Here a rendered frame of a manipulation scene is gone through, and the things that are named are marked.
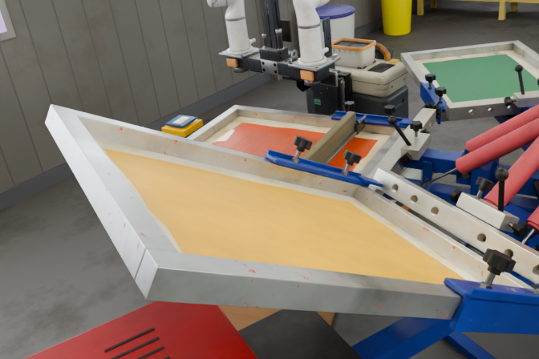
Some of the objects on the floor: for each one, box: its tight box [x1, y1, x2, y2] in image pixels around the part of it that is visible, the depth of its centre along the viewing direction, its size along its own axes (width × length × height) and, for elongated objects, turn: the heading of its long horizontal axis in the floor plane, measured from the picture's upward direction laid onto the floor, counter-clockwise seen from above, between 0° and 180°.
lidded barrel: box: [315, 5, 355, 49], centre depth 572 cm, size 48×50×59 cm
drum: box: [379, 0, 413, 35], centre depth 660 cm, size 37×38×59 cm
